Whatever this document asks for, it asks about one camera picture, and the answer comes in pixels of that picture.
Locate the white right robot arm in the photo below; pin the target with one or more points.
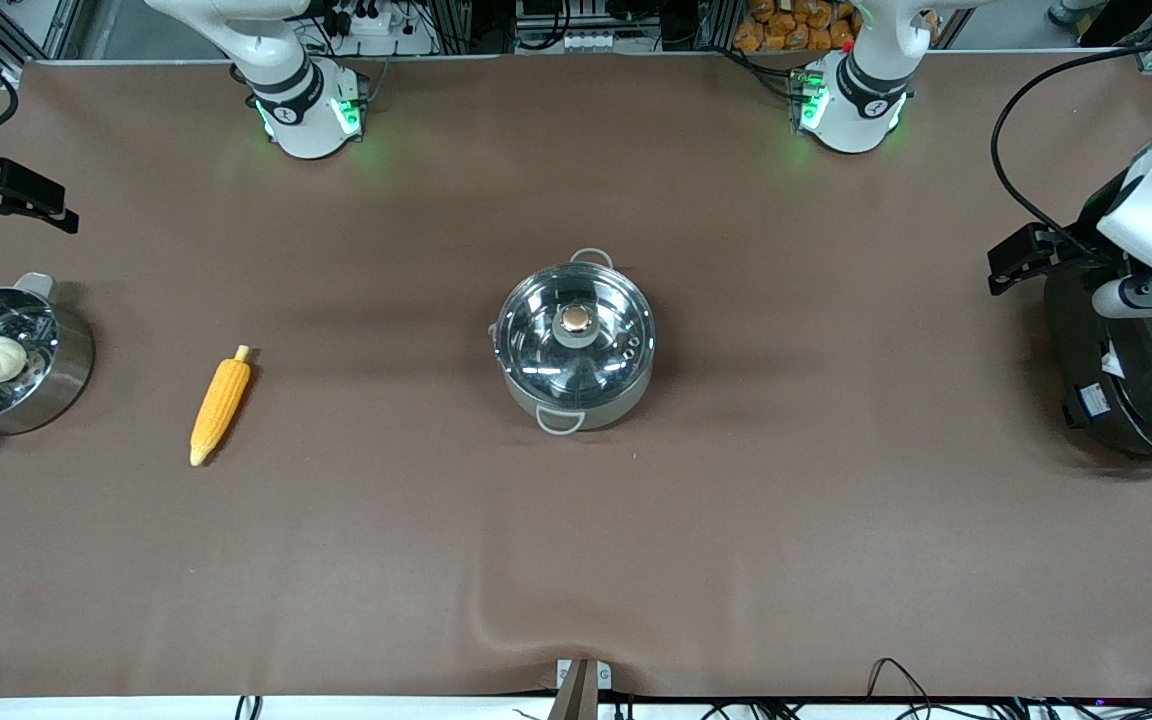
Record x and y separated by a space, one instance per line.
301 110

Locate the metal table clamp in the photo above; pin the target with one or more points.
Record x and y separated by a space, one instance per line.
581 680

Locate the glass pot lid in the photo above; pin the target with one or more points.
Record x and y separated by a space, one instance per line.
536 340

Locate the stainless steel steamer pot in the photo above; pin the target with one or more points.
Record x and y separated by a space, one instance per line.
66 370

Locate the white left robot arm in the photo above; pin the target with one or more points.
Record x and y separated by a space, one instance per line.
861 110

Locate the white power strip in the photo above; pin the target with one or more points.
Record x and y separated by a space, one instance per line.
366 22

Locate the yellow corn cob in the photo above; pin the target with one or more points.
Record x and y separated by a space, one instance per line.
219 405

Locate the white connector block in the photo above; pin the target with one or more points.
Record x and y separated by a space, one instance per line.
591 42

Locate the stainless steel cooking pot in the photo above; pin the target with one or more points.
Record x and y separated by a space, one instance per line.
606 412

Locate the brown tablecloth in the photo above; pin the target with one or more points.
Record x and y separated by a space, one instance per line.
576 560

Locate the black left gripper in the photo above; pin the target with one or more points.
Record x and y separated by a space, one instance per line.
1078 251

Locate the bag of orange snacks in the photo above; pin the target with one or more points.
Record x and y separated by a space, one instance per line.
786 30

